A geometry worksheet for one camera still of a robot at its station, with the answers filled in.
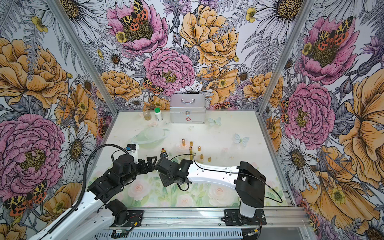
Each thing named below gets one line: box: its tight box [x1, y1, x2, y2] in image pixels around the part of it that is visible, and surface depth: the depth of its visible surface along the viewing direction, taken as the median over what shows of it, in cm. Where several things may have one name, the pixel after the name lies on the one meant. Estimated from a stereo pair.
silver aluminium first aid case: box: [170, 93, 206, 124], surface depth 113 cm
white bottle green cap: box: [154, 107, 163, 122], surface depth 114 cm
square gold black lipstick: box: [160, 148, 168, 158], surface depth 73 cm
